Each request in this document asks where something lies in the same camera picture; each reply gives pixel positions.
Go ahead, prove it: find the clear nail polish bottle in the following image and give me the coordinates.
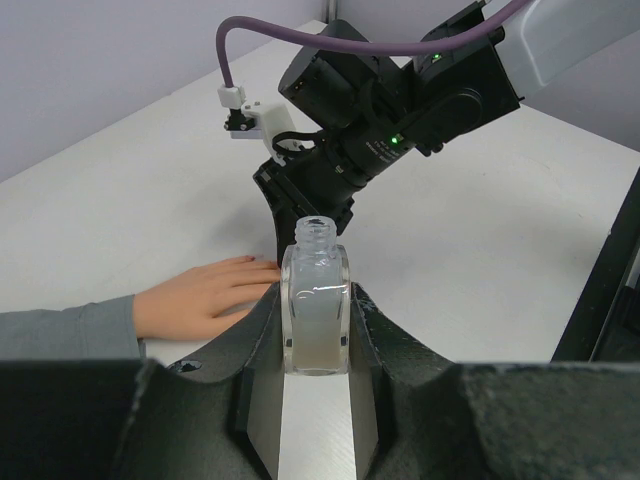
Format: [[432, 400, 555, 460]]
[[280, 216, 351, 376]]

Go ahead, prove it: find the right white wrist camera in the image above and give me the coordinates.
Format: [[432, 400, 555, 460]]
[[225, 102, 295, 167]]

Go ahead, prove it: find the grey shirt with sleeve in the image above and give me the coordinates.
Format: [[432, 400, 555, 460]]
[[1, 295, 146, 360]]

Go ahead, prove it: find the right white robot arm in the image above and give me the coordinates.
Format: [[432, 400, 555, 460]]
[[254, 1, 639, 252]]

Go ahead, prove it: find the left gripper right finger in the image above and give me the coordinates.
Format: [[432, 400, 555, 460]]
[[349, 284, 639, 479]]

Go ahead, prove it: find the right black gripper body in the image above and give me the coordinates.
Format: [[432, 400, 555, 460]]
[[252, 134, 371, 236]]

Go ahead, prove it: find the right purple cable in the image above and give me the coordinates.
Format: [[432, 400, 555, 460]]
[[215, 0, 536, 109]]

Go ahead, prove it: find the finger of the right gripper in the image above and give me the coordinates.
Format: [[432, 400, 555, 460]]
[[253, 174, 308, 266]]

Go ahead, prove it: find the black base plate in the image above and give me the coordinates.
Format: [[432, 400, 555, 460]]
[[551, 178, 639, 363]]

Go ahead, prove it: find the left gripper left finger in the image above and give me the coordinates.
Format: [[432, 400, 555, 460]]
[[1, 285, 284, 479]]

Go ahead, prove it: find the mannequin hand with nails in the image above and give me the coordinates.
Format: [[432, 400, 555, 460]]
[[132, 256, 280, 341]]

